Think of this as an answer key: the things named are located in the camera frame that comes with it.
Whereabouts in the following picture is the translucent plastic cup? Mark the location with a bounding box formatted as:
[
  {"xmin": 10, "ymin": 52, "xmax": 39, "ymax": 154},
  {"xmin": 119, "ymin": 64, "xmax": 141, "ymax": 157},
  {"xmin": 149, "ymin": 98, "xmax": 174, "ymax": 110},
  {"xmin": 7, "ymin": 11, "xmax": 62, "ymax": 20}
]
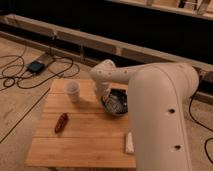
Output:
[{"xmin": 65, "ymin": 81, "xmax": 80, "ymax": 103}]

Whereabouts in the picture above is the brown oblong object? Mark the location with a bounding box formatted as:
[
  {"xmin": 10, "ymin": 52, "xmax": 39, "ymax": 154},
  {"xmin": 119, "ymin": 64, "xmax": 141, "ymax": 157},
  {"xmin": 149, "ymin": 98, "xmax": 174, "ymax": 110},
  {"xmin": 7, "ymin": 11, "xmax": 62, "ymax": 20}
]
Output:
[{"xmin": 55, "ymin": 113, "xmax": 68, "ymax": 133}]

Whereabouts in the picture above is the blue power adapter box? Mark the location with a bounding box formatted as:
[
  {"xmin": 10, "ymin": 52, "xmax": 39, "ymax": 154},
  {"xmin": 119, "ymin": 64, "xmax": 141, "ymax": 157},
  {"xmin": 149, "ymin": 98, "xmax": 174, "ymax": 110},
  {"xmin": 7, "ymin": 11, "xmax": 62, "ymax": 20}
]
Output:
[{"xmin": 27, "ymin": 61, "xmax": 45, "ymax": 74}]

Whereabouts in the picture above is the white rectangular block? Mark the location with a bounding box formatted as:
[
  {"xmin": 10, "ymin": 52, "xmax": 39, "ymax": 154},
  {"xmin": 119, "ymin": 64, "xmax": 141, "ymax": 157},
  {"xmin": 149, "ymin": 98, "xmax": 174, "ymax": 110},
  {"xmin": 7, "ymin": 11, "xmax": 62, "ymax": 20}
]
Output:
[{"xmin": 125, "ymin": 132, "xmax": 134, "ymax": 154}]

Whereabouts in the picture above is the wooden board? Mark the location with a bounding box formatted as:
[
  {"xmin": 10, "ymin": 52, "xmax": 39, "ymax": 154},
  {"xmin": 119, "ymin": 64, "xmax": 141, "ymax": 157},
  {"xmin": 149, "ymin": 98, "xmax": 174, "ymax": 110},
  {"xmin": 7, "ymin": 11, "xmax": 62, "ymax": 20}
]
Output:
[{"xmin": 26, "ymin": 79, "xmax": 135, "ymax": 168}]

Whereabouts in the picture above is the dark ceramic bowl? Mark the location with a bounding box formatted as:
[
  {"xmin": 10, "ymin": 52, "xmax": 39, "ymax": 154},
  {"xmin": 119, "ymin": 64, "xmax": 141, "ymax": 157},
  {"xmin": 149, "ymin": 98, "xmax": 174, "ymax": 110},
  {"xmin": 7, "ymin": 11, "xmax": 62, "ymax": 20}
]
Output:
[{"xmin": 101, "ymin": 88, "xmax": 128, "ymax": 117}]

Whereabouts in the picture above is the black cable at right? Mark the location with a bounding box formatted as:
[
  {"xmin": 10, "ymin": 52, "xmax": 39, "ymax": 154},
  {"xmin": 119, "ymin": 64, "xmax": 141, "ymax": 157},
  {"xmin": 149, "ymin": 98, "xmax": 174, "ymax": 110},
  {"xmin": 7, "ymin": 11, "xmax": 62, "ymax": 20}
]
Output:
[{"xmin": 188, "ymin": 89, "xmax": 213, "ymax": 165}]

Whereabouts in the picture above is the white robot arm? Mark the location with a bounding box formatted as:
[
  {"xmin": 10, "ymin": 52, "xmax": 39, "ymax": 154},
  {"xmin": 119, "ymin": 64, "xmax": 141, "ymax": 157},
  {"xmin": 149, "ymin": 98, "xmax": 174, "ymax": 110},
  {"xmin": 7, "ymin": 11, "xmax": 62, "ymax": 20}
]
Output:
[{"xmin": 90, "ymin": 60, "xmax": 199, "ymax": 171}]

